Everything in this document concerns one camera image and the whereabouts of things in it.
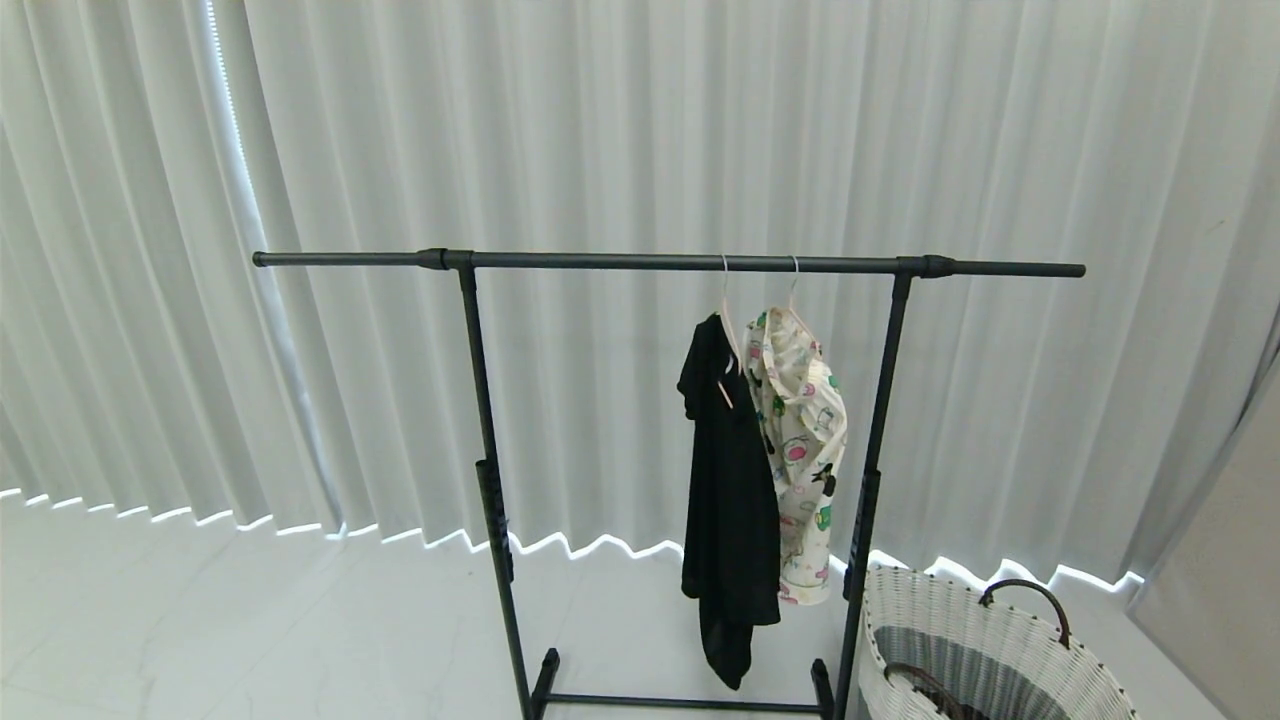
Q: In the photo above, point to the pink clothes hanger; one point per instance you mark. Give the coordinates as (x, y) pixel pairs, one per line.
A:
(793, 290)
(724, 393)

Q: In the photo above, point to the black garment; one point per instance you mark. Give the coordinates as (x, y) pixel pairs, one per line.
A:
(730, 500)

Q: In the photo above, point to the cream printed garment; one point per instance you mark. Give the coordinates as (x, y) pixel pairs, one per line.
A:
(805, 450)

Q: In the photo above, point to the black clothes rack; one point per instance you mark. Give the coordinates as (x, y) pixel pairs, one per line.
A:
(600, 262)

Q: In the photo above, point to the white laundry basket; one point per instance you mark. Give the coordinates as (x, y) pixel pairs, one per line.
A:
(950, 610)

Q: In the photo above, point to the white curtain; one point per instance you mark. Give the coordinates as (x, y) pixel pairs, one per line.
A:
(600, 120)

